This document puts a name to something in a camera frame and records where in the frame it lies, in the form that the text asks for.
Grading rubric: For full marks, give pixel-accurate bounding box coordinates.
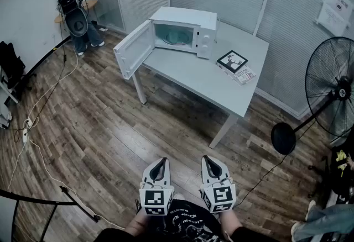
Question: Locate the round wooden table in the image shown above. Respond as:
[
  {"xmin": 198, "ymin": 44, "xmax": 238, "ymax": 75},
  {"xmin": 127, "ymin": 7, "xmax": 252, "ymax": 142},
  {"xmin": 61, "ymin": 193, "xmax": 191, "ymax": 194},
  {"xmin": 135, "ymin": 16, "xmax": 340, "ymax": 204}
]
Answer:
[{"xmin": 54, "ymin": 0, "xmax": 99, "ymax": 24}]

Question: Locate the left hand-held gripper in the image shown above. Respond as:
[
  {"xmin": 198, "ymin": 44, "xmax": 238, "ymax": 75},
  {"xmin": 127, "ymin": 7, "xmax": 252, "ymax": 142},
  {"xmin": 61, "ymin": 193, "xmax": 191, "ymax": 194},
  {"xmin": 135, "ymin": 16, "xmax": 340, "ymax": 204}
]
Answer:
[{"xmin": 139, "ymin": 157, "xmax": 175, "ymax": 216}]

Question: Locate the white power strip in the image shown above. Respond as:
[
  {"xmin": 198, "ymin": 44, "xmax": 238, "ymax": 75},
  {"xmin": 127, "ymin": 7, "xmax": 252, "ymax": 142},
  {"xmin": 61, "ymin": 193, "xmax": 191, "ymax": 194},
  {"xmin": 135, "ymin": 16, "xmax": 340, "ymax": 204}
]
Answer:
[{"xmin": 22, "ymin": 118, "xmax": 33, "ymax": 144}]

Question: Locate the person's black printed shirt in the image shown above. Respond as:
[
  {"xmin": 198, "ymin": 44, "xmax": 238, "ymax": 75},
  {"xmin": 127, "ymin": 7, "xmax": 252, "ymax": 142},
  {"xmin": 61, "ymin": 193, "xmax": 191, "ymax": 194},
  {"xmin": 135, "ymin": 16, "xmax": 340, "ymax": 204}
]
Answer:
[{"xmin": 93, "ymin": 198, "xmax": 280, "ymax": 242}]

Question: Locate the white floor cable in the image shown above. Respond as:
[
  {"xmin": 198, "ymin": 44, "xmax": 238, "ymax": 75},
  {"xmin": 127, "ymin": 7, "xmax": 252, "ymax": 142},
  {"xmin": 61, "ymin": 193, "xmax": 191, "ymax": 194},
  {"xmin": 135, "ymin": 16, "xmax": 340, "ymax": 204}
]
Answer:
[{"xmin": 7, "ymin": 51, "xmax": 126, "ymax": 230}]

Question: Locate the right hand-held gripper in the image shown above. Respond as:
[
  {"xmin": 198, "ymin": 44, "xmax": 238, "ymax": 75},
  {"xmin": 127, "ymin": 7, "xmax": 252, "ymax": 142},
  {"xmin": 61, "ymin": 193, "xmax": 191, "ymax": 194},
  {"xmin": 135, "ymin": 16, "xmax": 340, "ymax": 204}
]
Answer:
[{"xmin": 199, "ymin": 155, "xmax": 237, "ymax": 214}]

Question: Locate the black standing fan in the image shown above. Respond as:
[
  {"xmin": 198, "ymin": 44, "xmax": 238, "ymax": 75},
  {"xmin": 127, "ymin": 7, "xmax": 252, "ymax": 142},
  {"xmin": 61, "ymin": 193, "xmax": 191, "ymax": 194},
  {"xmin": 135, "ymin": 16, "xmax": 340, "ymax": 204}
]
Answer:
[{"xmin": 270, "ymin": 36, "xmax": 354, "ymax": 155}]

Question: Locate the white book with red print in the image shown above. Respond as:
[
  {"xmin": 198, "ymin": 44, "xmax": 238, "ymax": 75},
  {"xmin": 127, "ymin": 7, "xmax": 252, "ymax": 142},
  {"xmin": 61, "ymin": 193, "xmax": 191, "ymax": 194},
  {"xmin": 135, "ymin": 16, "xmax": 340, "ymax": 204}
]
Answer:
[{"xmin": 226, "ymin": 64, "xmax": 257, "ymax": 87}]

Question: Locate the person's left forearm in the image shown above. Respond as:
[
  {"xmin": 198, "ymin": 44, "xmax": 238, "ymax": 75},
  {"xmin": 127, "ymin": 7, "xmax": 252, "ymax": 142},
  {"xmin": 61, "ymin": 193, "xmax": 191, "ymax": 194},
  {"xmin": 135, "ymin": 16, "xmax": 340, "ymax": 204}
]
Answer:
[{"xmin": 124, "ymin": 211, "xmax": 156, "ymax": 236}]

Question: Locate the black chair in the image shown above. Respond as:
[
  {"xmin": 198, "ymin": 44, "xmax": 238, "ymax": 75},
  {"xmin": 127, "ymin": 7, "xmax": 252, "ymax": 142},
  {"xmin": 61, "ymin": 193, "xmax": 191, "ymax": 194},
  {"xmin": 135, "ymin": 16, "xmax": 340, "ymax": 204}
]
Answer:
[{"xmin": 0, "ymin": 40, "xmax": 37, "ymax": 90}]

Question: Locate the black backpack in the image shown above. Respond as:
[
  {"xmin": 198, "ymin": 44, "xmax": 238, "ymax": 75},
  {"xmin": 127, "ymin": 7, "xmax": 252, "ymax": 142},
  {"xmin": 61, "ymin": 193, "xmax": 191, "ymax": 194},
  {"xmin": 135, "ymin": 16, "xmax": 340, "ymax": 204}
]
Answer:
[{"xmin": 57, "ymin": 0, "xmax": 84, "ymax": 15}]

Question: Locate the white microwave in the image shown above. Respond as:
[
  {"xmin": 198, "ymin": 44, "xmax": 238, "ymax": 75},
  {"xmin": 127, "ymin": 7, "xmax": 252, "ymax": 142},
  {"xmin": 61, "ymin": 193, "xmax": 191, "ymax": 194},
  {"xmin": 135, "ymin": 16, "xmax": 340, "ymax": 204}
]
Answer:
[{"xmin": 112, "ymin": 6, "xmax": 218, "ymax": 81}]

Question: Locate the person's right forearm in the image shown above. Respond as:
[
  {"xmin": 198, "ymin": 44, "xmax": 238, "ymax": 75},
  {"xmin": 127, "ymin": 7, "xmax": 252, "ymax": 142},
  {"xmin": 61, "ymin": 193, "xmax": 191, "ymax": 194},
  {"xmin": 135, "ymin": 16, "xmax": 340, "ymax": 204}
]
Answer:
[{"xmin": 217, "ymin": 208, "xmax": 244, "ymax": 233}]

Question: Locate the grey rectangular table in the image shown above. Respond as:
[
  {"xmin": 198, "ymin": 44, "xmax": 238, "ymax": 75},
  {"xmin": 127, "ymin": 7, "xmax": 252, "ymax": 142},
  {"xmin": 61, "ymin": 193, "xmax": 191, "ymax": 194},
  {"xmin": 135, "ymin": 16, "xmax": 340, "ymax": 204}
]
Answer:
[{"xmin": 132, "ymin": 21, "xmax": 270, "ymax": 150}]

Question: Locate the black framed deer picture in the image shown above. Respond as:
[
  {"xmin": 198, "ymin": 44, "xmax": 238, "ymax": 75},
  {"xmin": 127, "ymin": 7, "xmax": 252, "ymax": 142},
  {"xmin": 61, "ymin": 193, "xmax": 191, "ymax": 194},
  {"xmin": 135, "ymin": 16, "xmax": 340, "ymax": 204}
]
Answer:
[{"xmin": 216, "ymin": 50, "xmax": 249, "ymax": 73}]

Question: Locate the yellow cloth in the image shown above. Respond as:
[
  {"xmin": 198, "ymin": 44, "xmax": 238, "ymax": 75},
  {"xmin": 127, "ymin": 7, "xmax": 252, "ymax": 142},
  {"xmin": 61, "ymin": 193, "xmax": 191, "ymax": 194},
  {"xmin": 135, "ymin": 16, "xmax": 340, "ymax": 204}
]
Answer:
[{"xmin": 335, "ymin": 149, "xmax": 350, "ymax": 172}]

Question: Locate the black metal stand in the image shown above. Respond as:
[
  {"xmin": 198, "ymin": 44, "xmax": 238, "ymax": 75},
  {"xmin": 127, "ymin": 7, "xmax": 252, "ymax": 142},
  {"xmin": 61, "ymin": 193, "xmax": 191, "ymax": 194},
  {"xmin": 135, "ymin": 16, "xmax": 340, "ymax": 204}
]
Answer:
[{"xmin": 0, "ymin": 185, "xmax": 101, "ymax": 242}]

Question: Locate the white wall sign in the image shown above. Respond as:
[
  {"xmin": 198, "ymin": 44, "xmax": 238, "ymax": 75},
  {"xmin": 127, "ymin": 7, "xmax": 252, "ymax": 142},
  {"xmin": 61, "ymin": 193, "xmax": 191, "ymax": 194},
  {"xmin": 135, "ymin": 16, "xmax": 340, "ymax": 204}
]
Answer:
[{"xmin": 316, "ymin": 0, "xmax": 354, "ymax": 38}]

